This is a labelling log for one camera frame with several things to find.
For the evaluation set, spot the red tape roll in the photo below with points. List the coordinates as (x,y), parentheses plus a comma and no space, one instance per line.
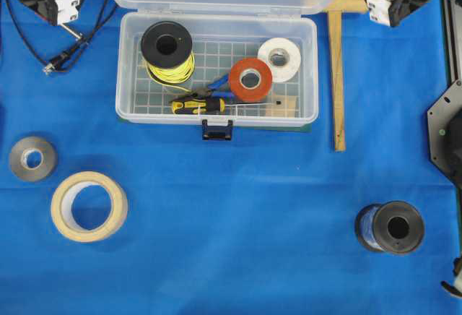
(250,80)

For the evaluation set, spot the blue handled pliers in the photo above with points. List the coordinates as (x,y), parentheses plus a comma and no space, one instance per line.
(210,91)

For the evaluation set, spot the black tool box latch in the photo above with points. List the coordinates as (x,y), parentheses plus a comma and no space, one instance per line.
(214,132)

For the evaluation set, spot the beige masking tape roll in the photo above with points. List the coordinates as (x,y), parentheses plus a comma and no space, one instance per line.
(88,207)

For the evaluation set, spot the blue wire spool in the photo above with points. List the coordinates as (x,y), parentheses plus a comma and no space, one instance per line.
(394,227)

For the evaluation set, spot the aluminium frame rail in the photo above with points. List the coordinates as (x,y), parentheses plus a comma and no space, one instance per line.
(451,17)

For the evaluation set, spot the grey tape roll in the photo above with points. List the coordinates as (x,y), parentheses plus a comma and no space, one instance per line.
(32,159)

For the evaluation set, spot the black metal base plate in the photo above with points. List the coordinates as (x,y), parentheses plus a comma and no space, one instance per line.
(444,133)

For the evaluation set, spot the clear plastic tool box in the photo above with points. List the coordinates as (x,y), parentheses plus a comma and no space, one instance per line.
(223,32)

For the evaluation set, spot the blue table cloth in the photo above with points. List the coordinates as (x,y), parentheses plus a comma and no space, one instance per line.
(260,224)

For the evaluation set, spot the white tape roll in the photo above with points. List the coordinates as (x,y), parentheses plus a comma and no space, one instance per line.
(282,56)

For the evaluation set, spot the wooden ruler strip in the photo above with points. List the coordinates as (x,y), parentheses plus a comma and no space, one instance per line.
(334,12)

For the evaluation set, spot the yellow black screwdriver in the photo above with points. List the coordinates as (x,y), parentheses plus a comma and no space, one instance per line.
(207,105)

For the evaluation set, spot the small brown card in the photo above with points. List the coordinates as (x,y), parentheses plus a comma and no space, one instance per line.
(282,106)

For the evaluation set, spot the yellow wire spool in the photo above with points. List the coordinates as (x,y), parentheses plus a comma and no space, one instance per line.
(167,50)

